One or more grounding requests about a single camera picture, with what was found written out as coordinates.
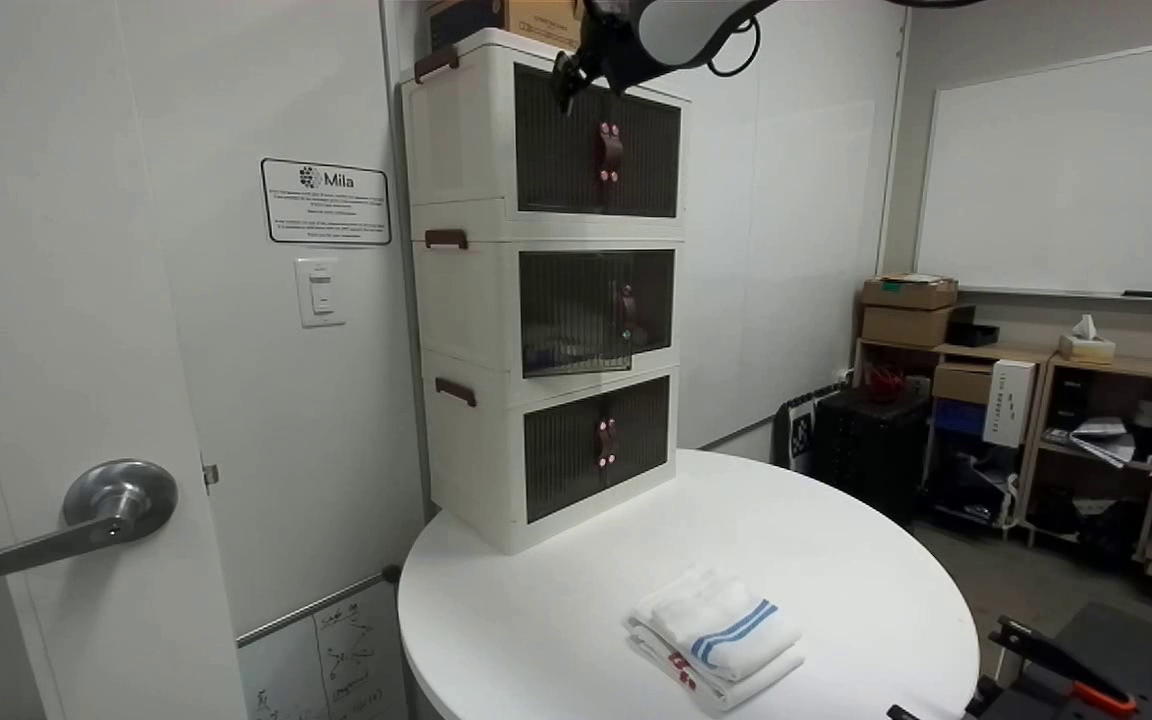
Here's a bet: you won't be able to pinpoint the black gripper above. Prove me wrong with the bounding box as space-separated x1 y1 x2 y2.
548 0 675 112

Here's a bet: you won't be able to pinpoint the white stackable cupboard unit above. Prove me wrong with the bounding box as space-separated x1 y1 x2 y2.
416 349 681 555
407 217 689 406
395 30 692 251

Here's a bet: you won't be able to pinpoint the white room door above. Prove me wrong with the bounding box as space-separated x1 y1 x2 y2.
0 0 248 720

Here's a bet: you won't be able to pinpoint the brown cardboard box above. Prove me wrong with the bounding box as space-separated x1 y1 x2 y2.
413 0 592 66

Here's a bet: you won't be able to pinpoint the flat cardboard box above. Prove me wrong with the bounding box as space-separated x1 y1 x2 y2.
856 272 964 318

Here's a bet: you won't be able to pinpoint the plain cardboard box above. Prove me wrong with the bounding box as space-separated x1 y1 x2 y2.
856 306 957 353

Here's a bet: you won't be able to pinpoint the black crate with tag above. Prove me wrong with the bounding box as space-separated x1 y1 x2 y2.
772 383 849 474

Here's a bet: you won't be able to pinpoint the small black box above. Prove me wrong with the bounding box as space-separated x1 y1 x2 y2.
946 306 1004 353

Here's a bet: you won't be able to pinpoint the blue item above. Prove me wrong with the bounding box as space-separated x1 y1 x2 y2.
931 396 992 446

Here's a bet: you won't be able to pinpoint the white upright box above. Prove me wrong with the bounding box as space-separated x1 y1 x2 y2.
980 356 1039 454

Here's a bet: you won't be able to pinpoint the tissue box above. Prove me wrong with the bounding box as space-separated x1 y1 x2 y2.
1054 312 1120 363

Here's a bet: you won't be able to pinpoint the folded white towel blue stripes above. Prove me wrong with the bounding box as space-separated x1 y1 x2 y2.
620 566 810 716

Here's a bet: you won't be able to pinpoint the wooden shelf unit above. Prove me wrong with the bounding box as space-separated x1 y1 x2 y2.
852 335 1152 595

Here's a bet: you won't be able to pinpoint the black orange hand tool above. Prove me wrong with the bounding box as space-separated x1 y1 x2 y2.
989 613 1148 720

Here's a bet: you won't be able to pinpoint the black platform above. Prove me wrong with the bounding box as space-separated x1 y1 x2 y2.
1001 599 1152 720

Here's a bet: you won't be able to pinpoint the white wall sign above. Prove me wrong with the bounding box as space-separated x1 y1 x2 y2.
257 156 395 247

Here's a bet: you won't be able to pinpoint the white light switch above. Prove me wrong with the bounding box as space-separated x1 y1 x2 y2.
293 251 347 332

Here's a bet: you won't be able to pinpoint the large wall whiteboard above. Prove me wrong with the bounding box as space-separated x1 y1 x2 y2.
914 31 1152 310

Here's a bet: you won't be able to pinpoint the silver door lever handle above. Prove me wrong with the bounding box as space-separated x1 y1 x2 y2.
0 455 185 584

